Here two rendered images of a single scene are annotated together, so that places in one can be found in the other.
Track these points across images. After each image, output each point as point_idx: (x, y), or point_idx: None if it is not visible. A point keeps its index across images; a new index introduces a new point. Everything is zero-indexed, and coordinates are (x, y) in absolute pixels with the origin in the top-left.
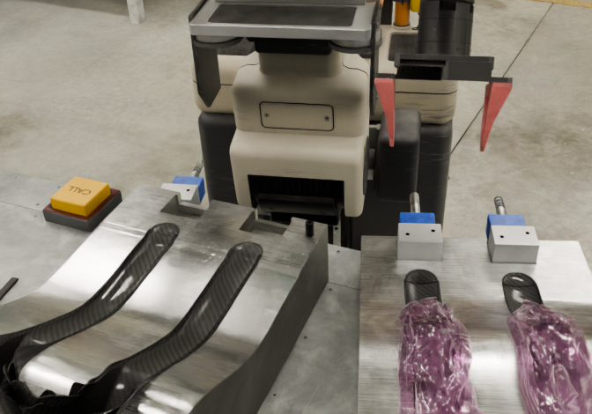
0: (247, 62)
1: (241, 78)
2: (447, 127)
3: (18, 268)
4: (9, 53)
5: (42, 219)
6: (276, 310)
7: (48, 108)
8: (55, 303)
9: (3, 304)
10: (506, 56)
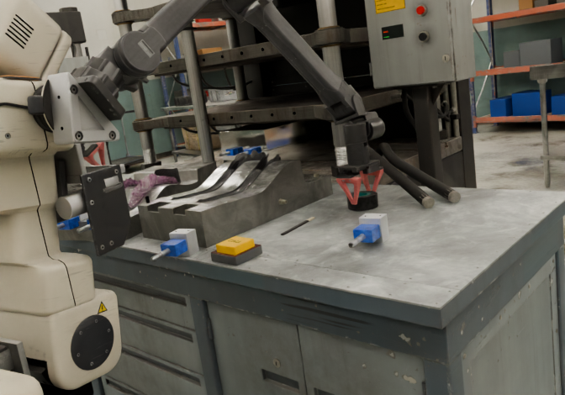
0: (55, 260)
1: (76, 255)
2: None
3: (281, 238)
4: None
5: (264, 254)
6: (182, 192)
7: None
8: (255, 187)
9: (272, 179)
10: None
